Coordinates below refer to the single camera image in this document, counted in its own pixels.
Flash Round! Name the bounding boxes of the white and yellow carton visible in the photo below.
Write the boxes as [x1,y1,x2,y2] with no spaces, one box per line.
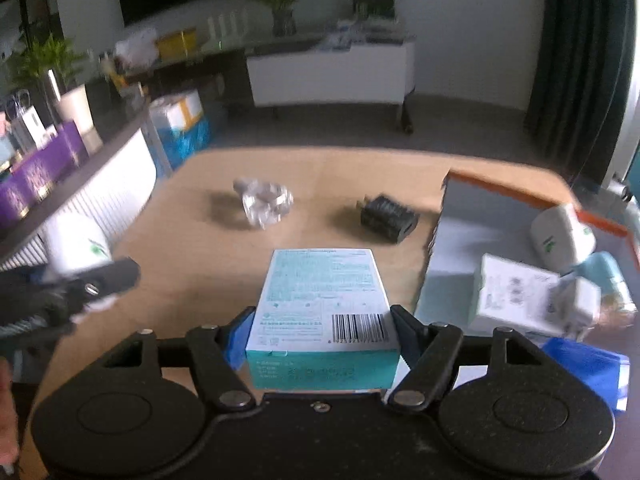
[149,91,203,131]

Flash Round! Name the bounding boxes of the small white box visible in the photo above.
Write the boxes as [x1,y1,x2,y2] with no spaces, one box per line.
[10,107,48,148]

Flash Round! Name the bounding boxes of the blue flat packet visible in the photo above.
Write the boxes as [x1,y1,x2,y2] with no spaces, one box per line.
[542,337,631,413]

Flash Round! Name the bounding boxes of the white charger adapter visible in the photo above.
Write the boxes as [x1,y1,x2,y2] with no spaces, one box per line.
[557,277,602,338]

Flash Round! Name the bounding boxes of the blue printed pack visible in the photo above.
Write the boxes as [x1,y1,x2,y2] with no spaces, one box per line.
[150,110,211,171]

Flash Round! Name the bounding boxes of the yellow box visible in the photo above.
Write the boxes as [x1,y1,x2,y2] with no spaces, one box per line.
[157,27,197,58]

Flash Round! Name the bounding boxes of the teal and white carton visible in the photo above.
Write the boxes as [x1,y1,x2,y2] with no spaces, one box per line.
[245,248,401,391]

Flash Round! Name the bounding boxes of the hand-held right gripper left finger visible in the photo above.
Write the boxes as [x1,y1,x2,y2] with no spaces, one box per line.
[101,306,258,413]

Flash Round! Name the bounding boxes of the curved white counter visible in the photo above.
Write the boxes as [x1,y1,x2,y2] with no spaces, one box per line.
[0,105,157,271]

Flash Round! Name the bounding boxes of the black plug adapter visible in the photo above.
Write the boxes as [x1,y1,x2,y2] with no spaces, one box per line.
[359,194,418,245]

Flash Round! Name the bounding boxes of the green picture frame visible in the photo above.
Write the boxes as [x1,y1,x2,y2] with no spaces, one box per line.
[352,0,396,18]

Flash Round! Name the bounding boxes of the clear crumpled plastic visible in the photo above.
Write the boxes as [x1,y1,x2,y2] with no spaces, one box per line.
[234,177,293,230]

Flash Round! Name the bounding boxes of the white box with label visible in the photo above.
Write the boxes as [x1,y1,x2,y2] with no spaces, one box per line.
[474,253,563,336]

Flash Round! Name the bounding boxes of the orange-rimmed cardboard box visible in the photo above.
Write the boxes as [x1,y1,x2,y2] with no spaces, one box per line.
[414,169,640,391]

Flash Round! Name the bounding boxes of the white plastic bag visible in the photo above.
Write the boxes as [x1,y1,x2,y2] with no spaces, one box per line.
[114,27,160,68]

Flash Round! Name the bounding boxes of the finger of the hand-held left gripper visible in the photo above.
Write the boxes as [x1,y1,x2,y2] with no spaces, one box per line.
[64,257,142,317]

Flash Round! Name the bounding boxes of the white cylindrical device green logo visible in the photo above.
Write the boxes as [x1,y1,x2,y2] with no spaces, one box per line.
[530,203,597,272]
[42,212,118,312]

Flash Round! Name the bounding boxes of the person's left hand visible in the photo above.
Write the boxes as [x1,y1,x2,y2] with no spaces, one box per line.
[0,359,20,477]

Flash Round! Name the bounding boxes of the pile of papers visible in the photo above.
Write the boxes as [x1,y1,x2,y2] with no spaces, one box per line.
[315,17,403,53]

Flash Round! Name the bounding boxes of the leafy potted plant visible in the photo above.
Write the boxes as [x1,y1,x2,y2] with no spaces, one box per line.
[7,35,88,96]

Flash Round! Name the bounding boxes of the dark green curtain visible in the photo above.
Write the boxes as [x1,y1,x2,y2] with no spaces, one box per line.
[525,0,633,181]

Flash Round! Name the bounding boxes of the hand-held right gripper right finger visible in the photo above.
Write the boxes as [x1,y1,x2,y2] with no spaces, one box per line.
[389,304,553,414]

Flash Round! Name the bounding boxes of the white tv cabinet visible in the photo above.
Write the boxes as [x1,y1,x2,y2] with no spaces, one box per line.
[122,32,417,135]

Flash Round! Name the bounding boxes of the teal labelled jar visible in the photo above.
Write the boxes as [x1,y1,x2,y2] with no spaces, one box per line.
[575,251,638,329]

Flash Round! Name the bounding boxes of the white paper cup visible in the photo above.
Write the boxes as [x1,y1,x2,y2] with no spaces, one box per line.
[52,85,103,153]

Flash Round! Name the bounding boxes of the purple gift box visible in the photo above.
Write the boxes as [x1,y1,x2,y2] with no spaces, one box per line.
[0,121,83,231]

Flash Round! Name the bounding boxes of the white router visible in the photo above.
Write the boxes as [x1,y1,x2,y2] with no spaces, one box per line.
[207,7,248,41]

